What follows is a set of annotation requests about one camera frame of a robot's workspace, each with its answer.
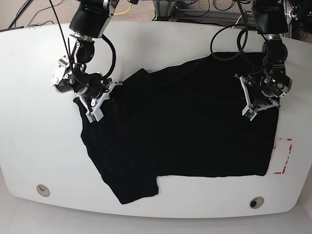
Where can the left table cable grommet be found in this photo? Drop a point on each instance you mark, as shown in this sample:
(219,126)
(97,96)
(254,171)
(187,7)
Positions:
(43,190)

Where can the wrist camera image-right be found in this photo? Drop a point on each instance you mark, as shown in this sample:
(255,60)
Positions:
(249,113)

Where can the aluminium frame stand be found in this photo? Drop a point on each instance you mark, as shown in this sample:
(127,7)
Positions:
(195,12)

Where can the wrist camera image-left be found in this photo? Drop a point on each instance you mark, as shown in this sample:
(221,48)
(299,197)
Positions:
(97,116)

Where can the black t-shirt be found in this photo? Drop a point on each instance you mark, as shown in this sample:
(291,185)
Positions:
(182,120)

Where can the right table cable grommet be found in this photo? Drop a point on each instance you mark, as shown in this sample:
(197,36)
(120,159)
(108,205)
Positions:
(256,203)

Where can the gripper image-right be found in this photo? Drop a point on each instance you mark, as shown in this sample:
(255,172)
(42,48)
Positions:
(254,97)

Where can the table cable grommet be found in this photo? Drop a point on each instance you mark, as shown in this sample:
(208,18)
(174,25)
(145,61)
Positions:
(43,190)
(256,203)

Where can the red tape rectangle marking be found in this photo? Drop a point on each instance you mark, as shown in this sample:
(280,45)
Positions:
(280,155)

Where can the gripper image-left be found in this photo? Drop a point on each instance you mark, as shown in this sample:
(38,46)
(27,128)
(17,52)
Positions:
(96,90)

